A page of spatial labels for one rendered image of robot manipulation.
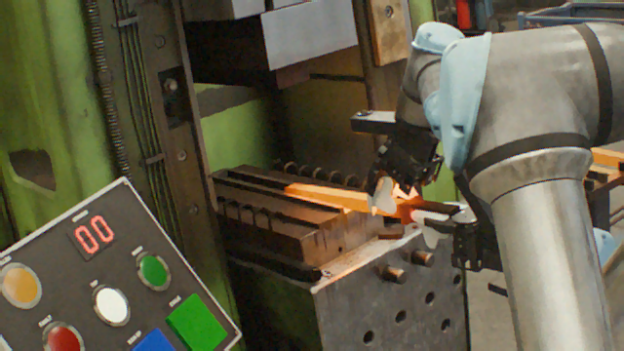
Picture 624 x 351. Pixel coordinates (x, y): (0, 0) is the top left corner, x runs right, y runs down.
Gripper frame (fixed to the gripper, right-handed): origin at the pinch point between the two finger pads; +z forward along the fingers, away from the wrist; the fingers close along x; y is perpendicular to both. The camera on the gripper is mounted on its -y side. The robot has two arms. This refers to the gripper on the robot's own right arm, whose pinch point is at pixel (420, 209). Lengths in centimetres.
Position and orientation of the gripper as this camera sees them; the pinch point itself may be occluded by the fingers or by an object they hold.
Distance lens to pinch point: 129.9
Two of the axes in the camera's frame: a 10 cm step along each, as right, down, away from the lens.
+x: 7.3, -3.3, 5.9
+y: 1.8, 9.4, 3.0
